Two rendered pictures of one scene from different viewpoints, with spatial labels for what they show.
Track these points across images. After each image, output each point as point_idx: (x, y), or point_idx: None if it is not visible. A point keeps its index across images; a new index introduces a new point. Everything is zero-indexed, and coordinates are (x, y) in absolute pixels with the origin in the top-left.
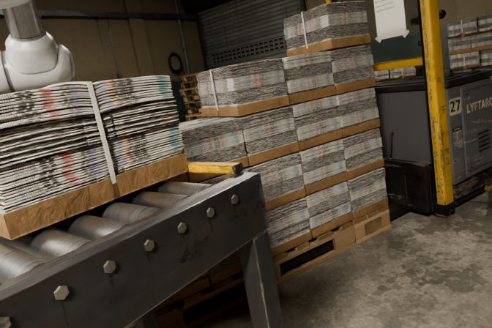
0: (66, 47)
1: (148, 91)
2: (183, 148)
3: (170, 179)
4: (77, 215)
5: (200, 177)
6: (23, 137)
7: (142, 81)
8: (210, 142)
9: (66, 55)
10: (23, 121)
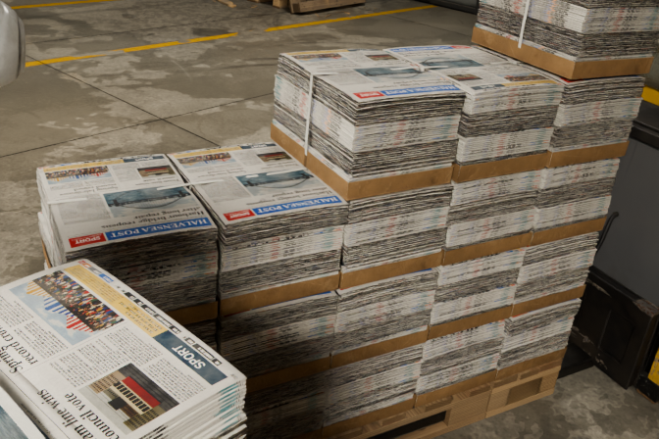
0: (13, 14)
1: (194, 428)
2: (222, 252)
3: (183, 306)
4: None
5: (242, 306)
6: None
7: (186, 418)
8: (277, 244)
9: (11, 38)
10: None
